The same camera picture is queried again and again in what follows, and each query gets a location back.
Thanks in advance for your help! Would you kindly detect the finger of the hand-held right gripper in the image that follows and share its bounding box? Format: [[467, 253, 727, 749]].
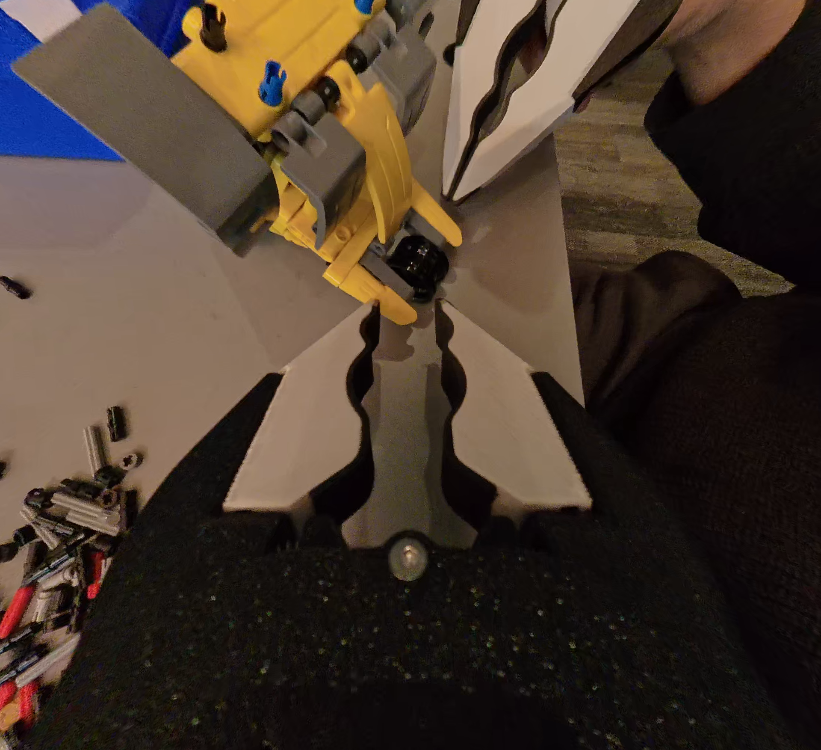
[[451, 0, 644, 204], [441, 0, 549, 202]]

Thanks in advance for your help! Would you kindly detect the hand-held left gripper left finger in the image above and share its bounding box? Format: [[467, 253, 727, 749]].
[[223, 301, 381, 533]]

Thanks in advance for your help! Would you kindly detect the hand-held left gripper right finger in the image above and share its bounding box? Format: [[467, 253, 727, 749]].
[[435, 299, 593, 533]]

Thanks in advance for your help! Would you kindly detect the yellow grey brick toy model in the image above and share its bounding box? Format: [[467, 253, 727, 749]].
[[12, 0, 464, 324]]

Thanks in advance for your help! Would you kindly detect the person's right forearm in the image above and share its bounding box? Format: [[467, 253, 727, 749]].
[[643, 0, 821, 292]]

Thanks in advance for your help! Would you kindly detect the person's right hand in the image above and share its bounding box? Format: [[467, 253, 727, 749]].
[[659, 0, 807, 107]]

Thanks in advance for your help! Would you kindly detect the grey brick pin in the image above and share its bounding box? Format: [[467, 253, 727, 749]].
[[83, 426, 109, 475]]

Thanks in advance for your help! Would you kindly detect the pile of small brick pins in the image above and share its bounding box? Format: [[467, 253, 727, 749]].
[[0, 451, 139, 738]]

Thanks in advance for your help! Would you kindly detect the blue plastic bin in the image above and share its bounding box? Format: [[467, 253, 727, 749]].
[[0, 0, 205, 162]]

